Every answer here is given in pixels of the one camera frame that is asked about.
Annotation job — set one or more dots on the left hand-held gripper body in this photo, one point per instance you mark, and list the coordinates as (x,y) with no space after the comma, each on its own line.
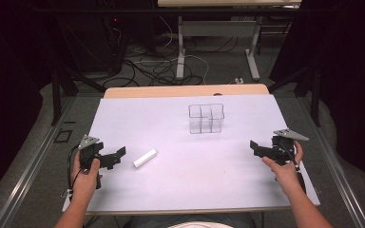
(87,155)

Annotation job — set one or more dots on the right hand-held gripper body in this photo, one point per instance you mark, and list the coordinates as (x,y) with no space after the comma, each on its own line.
(283,147)

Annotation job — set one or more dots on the person's right hand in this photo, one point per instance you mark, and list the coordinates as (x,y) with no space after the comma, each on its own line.
(283,172)

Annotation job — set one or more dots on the person's left hand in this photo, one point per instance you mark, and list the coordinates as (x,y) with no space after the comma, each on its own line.
(85,182)

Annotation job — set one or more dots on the white cylinder tube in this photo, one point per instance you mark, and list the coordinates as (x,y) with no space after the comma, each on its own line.
(144,158)

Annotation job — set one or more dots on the clear plastic divided organizer box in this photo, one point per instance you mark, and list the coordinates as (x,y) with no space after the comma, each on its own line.
(206,118)

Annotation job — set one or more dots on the black metal stand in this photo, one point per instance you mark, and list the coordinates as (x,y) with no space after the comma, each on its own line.
(57,95)
(313,91)

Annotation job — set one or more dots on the white power plug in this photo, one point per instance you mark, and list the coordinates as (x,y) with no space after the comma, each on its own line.
(239,80)

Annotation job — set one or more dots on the pale lavender table mat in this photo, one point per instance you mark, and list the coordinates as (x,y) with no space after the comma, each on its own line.
(187,171)

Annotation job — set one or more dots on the person's torso clothing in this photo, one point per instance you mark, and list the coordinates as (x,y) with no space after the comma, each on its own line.
(190,221)

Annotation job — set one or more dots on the black computer tower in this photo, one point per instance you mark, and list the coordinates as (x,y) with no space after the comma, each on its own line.
(99,41)

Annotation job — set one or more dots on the desk with white metal legs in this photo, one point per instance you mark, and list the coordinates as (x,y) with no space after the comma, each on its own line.
(218,28)

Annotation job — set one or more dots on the aluminium floor rail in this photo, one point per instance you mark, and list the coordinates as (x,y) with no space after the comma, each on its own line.
(25,167)
(336,171)

